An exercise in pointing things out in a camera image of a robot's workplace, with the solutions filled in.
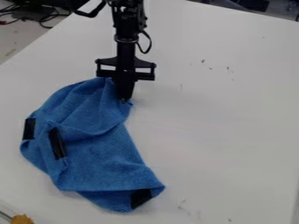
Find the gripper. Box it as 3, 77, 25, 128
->
93, 34, 158, 103

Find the blue cloth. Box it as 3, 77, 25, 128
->
18, 76, 168, 214

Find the yellow toy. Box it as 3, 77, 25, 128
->
10, 213, 36, 224

